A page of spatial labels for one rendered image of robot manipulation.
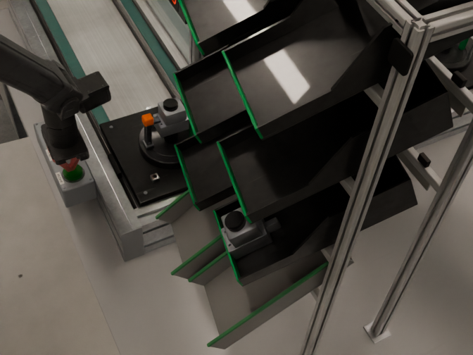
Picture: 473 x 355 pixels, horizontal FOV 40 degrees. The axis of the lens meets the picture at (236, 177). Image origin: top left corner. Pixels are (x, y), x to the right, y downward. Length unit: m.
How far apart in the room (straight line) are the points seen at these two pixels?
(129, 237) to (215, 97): 0.46
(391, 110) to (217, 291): 0.58
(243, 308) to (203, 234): 0.17
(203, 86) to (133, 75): 0.70
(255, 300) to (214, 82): 0.38
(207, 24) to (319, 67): 0.17
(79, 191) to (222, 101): 0.54
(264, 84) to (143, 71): 0.94
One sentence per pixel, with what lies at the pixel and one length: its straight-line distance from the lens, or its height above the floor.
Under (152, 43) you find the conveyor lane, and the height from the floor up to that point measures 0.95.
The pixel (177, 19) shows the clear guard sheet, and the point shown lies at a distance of 1.63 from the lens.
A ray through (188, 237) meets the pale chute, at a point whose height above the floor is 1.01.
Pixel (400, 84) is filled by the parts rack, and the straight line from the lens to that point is 0.69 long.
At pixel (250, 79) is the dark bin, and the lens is 0.78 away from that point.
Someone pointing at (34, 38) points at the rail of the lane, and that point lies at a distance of 1.74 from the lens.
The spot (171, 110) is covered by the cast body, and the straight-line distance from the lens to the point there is 1.34.
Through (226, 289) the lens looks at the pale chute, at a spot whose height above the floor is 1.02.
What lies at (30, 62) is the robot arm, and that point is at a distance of 1.04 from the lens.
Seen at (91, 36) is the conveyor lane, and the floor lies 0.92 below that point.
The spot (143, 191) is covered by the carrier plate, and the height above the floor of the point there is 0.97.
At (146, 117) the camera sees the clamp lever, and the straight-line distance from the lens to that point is 1.34.
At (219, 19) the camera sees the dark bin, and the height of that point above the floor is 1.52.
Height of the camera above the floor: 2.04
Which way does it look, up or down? 51 degrees down
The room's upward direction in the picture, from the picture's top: 5 degrees clockwise
